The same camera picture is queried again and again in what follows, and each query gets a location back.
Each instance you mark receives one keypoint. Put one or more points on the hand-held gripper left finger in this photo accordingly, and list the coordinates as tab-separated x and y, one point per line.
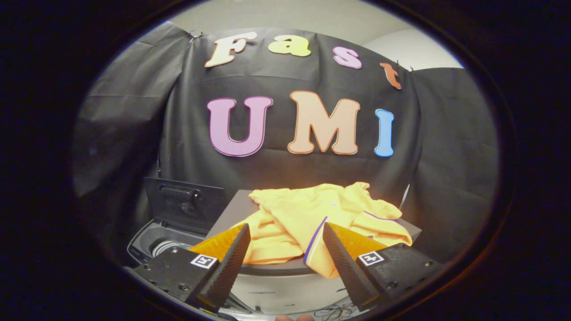
227	269

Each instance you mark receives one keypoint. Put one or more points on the grey washing machine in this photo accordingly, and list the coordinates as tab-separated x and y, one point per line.
147	240

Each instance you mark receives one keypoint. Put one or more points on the yellow shirt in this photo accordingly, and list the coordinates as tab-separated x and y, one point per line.
303	214

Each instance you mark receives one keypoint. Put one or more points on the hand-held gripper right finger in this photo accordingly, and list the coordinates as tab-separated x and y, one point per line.
345	267

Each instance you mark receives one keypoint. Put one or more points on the white cabinet with dark frame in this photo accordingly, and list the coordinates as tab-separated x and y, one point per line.
276	290

